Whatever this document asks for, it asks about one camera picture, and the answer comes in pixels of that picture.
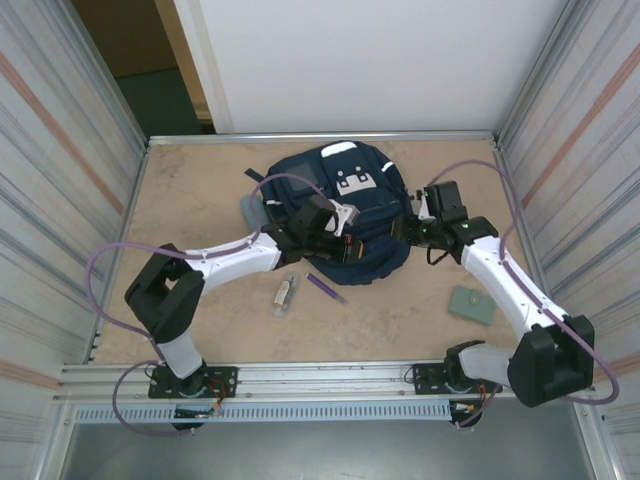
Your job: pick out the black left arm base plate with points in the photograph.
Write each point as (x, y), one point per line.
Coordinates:
(222, 382)

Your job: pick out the tan wooden door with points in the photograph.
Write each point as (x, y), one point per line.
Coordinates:
(177, 45)

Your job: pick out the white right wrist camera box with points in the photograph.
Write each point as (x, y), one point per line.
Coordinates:
(424, 205)

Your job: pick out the green wallet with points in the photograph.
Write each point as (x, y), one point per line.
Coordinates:
(472, 306)

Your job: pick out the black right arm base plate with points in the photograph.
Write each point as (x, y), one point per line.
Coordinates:
(427, 377)

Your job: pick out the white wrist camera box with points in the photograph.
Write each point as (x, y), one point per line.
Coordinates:
(424, 205)
(346, 217)

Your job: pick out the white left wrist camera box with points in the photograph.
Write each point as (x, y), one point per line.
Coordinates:
(346, 217)

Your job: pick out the navy blue student backpack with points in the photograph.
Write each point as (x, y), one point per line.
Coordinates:
(380, 200)

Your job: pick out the aluminium mounting rail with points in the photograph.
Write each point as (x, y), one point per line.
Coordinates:
(325, 380)

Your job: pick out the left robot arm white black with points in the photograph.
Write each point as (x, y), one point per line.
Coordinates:
(225, 260)

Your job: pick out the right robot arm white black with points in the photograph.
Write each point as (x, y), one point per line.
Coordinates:
(500, 280)

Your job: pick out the purple pen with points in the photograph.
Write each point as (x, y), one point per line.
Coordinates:
(325, 288)

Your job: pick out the aluminium table edge frame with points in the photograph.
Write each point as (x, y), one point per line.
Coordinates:
(440, 135)

